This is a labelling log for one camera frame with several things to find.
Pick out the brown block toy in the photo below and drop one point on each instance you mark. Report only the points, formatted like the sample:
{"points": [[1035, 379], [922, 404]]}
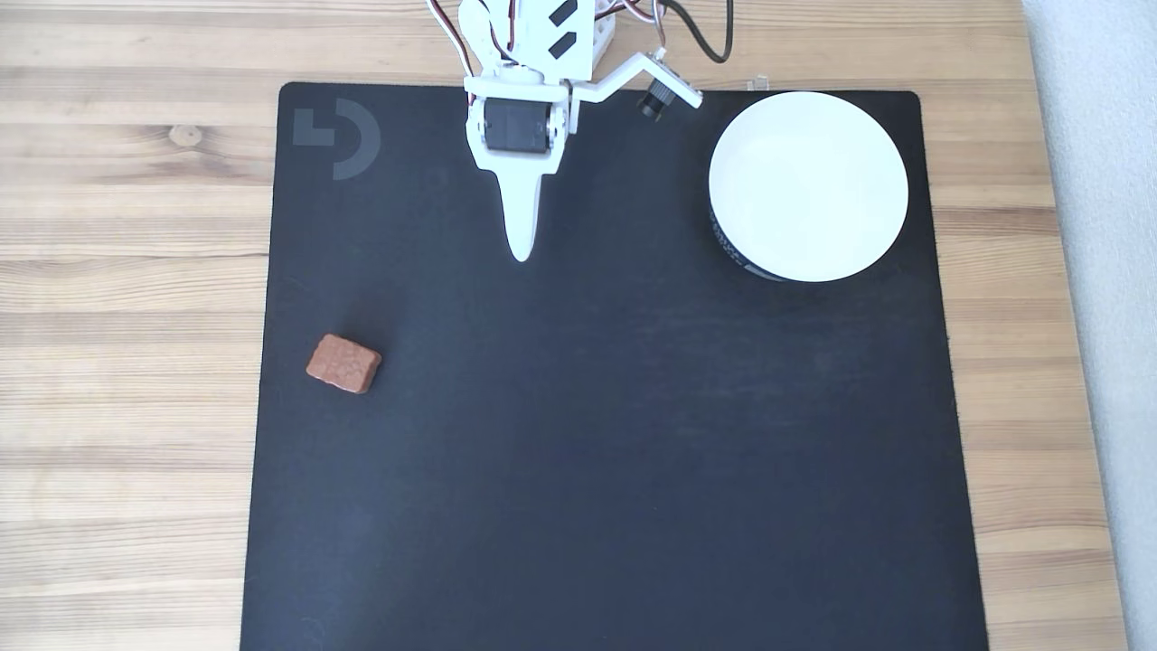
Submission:
{"points": [[343, 363]]}

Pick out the small clear plastic piece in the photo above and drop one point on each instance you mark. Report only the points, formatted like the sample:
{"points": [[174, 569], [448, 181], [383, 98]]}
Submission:
{"points": [[759, 82]]}

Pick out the white round plate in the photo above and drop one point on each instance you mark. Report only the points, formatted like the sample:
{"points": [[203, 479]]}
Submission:
{"points": [[809, 185]]}

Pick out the black desk mat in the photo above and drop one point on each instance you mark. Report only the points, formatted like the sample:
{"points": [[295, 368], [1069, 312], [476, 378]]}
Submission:
{"points": [[587, 434]]}

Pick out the camera module on white bracket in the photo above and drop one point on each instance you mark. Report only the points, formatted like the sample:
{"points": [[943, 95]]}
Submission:
{"points": [[658, 90]]}

